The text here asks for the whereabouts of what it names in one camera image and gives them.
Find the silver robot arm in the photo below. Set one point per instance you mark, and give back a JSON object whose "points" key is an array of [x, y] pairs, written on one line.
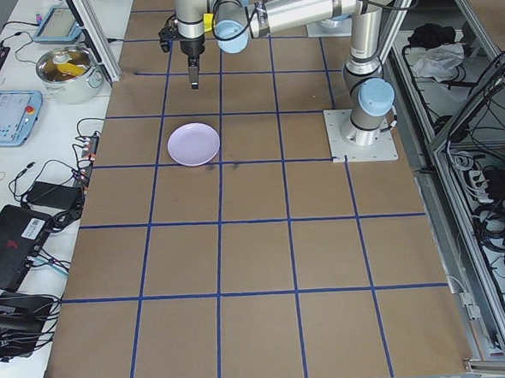
{"points": [[363, 41]]}

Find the purple plate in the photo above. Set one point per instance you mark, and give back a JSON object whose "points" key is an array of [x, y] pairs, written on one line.
{"points": [[194, 144]]}

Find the grey pot with lid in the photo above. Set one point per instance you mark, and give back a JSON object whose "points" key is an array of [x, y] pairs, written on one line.
{"points": [[67, 76]]}

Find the hub strip with red plugs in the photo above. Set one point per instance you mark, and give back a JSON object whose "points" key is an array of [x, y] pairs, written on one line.
{"points": [[87, 158]]}

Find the blue teach pendant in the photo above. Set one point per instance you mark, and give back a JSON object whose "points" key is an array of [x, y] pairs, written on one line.
{"points": [[8, 120], [56, 25]]}

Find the black power adapter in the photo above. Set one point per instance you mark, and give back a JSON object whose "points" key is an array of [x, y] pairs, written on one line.
{"points": [[53, 194]]}

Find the black cloth bundle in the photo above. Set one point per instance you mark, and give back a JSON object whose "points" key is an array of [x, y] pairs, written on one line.
{"points": [[431, 34]]}

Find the white cloth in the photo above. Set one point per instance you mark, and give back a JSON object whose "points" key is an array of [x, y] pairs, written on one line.
{"points": [[437, 60]]}

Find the black laptop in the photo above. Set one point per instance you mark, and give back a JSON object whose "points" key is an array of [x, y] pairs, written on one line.
{"points": [[7, 247]]}

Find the black docking box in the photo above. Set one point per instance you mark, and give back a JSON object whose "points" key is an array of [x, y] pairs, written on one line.
{"points": [[16, 319]]}

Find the white power strip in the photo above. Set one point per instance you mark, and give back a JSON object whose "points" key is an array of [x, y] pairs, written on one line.
{"points": [[477, 181]]}

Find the aluminium corner profile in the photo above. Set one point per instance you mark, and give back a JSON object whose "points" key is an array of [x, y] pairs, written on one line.
{"points": [[503, 364]]}

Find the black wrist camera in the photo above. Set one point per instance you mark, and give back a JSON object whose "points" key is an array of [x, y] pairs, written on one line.
{"points": [[166, 33]]}

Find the aluminium profile post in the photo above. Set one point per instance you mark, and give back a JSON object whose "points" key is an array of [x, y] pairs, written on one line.
{"points": [[98, 44]]}

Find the white square base plate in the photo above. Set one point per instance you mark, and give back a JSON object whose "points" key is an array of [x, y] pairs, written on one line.
{"points": [[378, 145]]}

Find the metal V-shaped frame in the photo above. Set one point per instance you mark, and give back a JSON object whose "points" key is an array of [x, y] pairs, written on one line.
{"points": [[436, 212]]}

